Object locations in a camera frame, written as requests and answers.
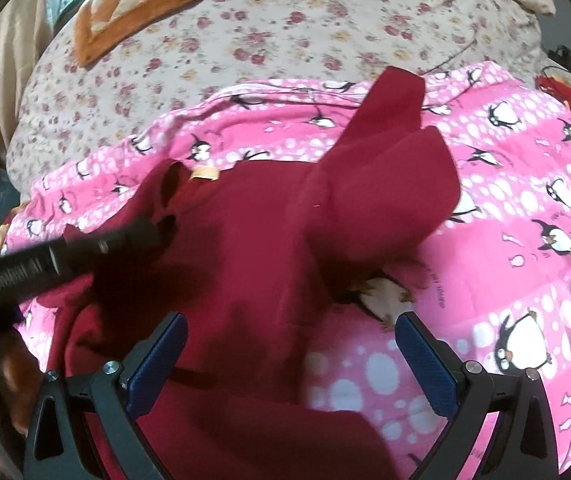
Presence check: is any dark red garment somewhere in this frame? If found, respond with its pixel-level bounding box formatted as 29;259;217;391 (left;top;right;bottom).
40;68;460;479

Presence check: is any person's left hand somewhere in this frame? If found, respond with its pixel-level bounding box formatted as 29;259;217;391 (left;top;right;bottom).
0;328;43;437

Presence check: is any pink penguin blanket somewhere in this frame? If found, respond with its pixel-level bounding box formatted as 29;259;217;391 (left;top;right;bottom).
2;62;571;479

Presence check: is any floral beige bedsheet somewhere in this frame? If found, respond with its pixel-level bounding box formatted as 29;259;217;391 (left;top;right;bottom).
6;0;545;193

